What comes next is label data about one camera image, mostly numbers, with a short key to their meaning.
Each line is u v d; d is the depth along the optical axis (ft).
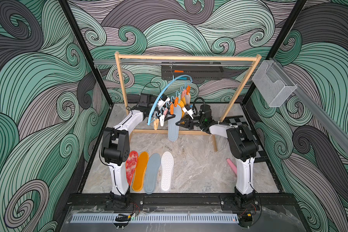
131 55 1.90
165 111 2.34
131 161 2.87
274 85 2.54
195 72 3.12
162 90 2.00
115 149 1.70
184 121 2.81
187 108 2.67
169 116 2.73
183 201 2.45
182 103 2.71
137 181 2.61
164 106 2.59
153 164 2.86
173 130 2.80
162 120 2.27
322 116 1.96
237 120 3.42
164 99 2.55
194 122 2.68
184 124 2.78
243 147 1.80
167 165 2.82
